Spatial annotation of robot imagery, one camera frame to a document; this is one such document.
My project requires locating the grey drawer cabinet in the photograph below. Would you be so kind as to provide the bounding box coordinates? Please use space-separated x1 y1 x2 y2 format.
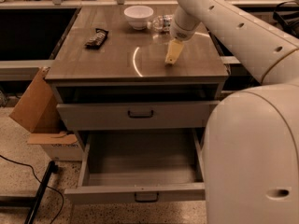
45 5 229 205

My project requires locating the clear plastic water bottle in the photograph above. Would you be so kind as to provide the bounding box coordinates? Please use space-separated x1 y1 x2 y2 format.
147 15 173 33

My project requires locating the closed grey upper drawer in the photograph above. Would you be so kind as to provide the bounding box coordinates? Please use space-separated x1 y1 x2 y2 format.
57 101 219 131

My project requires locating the open grey lower drawer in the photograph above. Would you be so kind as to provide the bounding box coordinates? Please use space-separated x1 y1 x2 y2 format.
64 129 205 204

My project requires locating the brown cardboard box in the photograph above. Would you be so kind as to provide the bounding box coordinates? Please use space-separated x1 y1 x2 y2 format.
9 67 60 133

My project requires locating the black floor cable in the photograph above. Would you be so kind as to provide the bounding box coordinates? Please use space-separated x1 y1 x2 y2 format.
0 154 65 224

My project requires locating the white printed cardboard box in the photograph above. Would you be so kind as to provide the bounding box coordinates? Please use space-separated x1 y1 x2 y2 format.
27 132 83 161

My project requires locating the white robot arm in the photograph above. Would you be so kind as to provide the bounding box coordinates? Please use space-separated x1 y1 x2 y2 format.
171 0 299 224

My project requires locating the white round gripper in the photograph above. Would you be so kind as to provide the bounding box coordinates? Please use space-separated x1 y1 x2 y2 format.
165 7 200 64

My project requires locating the black table leg base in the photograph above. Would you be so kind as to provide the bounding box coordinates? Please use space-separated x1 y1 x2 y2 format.
0 161 58 224

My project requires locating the white ceramic bowl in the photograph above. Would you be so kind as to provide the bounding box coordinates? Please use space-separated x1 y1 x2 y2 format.
124 6 154 30

